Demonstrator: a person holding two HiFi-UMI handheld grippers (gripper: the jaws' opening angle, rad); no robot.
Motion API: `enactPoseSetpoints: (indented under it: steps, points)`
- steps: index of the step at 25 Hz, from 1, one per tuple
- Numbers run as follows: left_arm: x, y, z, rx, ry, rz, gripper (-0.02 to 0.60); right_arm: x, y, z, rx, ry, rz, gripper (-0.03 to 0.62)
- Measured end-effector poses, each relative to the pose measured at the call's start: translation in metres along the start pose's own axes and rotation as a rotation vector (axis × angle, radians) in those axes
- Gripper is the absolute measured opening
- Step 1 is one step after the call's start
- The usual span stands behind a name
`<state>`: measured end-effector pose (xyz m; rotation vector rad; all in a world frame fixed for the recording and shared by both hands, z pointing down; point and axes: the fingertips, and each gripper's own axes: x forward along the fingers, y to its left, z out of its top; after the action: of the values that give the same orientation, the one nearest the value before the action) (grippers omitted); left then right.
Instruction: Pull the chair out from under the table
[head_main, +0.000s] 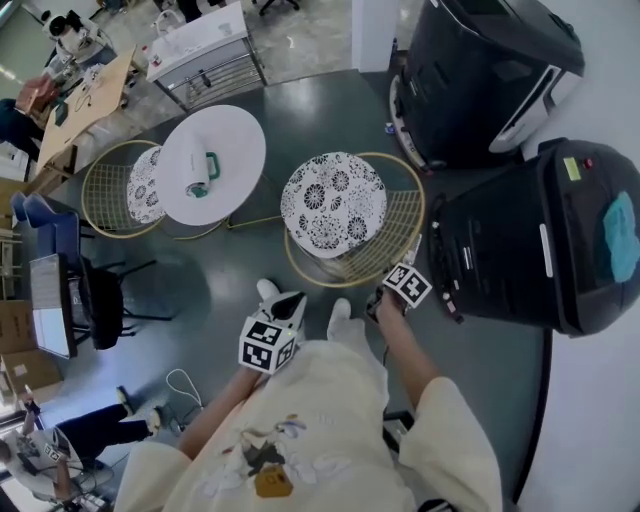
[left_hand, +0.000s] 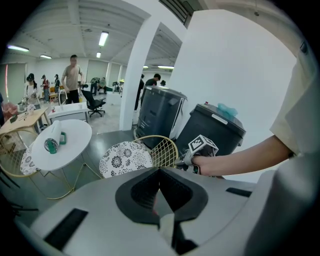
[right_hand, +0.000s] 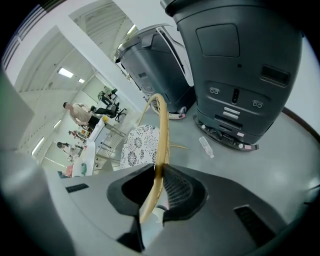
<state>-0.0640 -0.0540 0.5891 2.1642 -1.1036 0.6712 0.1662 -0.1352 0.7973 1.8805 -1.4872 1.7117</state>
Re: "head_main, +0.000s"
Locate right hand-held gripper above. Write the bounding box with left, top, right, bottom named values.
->
left=364, top=262, right=434, bottom=326

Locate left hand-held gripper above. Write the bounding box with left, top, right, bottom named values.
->
left=238, top=291, right=309, bottom=376

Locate gold wire chair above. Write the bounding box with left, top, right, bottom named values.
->
left=80, top=139, right=169, bottom=239
left=279, top=151, right=426, bottom=289

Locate person's left forearm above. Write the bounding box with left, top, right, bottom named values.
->
left=177, top=367, right=266, bottom=459

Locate person's right forearm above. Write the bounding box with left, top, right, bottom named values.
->
left=377, top=299, right=441, bottom=409

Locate white round table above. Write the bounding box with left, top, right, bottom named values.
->
left=153, top=103, right=281, bottom=241

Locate black office chair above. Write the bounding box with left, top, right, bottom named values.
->
left=257, top=0, right=301, bottom=16

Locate clear plastic bottle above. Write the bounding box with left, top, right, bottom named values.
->
left=403, top=233, right=424, bottom=266

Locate person's cream shirt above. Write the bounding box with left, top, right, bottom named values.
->
left=113, top=339, right=504, bottom=512

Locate black machine with yellow label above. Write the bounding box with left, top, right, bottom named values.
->
left=428, top=138, right=640, bottom=337

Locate round floral seat cushion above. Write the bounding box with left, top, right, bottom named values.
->
left=279, top=151, right=389, bottom=260
left=126, top=145, right=169, bottom=225

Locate black machine with white trim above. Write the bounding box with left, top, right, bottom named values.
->
left=388, top=0, right=586, bottom=171

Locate teal cloth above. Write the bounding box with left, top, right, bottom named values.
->
left=601, top=190, right=640, bottom=284

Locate computer monitor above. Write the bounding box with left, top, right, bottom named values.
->
left=28, top=252, right=80, bottom=360

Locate cardboard box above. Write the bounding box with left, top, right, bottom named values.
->
left=0, top=299, right=39, bottom=355
left=0, top=349, right=65, bottom=401

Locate white metal cart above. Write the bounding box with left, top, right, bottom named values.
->
left=145, top=2, right=267, bottom=112

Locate long wooden table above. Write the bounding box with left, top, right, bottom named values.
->
left=34, top=45, right=139, bottom=176

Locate white microscope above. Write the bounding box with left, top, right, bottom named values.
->
left=42, top=9, right=109, bottom=64

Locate white power strip cable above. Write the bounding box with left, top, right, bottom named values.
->
left=164, top=368, right=204, bottom=411

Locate white kettle with green handle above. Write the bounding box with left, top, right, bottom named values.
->
left=180, top=130, right=221, bottom=199

